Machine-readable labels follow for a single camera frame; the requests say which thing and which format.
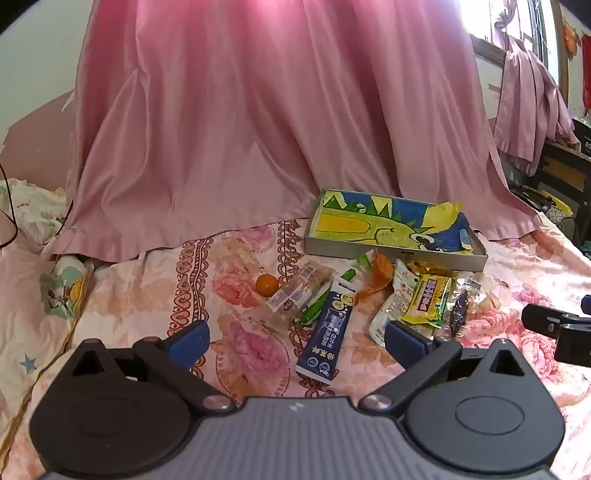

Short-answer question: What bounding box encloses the clear crumb snack packet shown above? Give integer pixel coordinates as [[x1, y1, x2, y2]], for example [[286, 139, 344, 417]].
[[455, 274, 502, 324]]

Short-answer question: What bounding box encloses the clear biscuit packet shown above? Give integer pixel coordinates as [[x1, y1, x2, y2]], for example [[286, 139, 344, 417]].
[[265, 262, 334, 328]]

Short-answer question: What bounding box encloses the white floral quilt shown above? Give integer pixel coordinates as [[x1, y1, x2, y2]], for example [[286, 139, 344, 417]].
[[0, 178, 77, 252]]

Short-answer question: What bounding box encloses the black cable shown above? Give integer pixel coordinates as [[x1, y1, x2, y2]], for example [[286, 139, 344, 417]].
[[0, 164, 75, 248]]

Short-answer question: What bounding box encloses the small pink curtain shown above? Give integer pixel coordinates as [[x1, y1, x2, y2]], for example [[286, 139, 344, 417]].
[[492, 34, 580, 177]]

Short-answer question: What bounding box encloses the white snack packet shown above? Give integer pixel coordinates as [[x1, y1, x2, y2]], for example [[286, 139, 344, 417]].
[[368, 259, 423, 347]]

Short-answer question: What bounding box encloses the green snack stick packet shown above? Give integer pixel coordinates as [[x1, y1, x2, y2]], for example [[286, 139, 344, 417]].
[[300, 268, 358, 325]]

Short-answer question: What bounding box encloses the gold snack packet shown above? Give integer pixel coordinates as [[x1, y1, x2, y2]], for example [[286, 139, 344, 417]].
[[406, 260, 458, 280]]

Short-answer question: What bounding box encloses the large pink curtain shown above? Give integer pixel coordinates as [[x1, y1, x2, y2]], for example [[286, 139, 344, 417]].
[[48, 0, 542, 264]]

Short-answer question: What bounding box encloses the grey cardboard box tray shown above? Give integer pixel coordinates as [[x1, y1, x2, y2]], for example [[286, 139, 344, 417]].
[[303, 188, 489, 273]]

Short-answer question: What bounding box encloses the red hanging decoration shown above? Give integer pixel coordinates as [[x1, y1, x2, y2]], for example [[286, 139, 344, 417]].
[[561, 14, 585, 62]]

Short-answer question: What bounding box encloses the small dark snack packet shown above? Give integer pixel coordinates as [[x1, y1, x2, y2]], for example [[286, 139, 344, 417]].
[[448, 288, 472, 340]]

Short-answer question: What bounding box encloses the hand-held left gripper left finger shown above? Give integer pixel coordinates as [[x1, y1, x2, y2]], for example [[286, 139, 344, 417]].
[[65, 319, 236, 411]]

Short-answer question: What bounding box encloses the wooden black cabinet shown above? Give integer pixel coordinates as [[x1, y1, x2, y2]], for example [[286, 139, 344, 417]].
[[531, 117, 591, 220]]

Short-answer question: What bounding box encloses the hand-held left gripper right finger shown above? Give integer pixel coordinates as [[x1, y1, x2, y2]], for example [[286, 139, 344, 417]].
[[358, 320, 532, 411]]

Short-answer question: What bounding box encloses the dark blue long packet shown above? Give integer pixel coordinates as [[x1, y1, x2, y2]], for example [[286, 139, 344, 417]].
[[295, 281, 358, 381]]

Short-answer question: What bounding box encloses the window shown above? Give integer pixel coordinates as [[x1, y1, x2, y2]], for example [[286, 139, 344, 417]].
[[464, 0, 560, 58]]

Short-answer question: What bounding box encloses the yellow snack packet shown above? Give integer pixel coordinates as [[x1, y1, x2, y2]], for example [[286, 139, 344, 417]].
[[401, 272, 455, 329]]

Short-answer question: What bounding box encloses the painted paper sheet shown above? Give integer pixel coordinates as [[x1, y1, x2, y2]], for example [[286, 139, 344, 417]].
[[310, 191, 476, 254]]

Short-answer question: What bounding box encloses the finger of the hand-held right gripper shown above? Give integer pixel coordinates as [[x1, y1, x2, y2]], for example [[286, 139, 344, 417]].
[[522, 304, 581, 342]]

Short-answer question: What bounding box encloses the orange chicken snack packet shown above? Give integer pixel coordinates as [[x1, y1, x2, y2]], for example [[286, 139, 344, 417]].
[[355, 250, 395, 301]]

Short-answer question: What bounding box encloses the cartoon print pillow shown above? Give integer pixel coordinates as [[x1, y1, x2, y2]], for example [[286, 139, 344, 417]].
[[39, 255, 94, 320]]

